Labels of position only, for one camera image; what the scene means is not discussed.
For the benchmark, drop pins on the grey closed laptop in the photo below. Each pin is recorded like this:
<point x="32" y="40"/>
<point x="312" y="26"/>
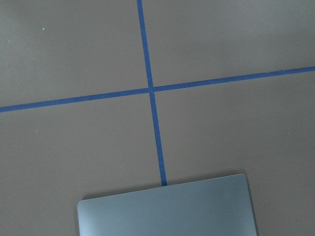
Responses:
<point x="213" y="207"/>

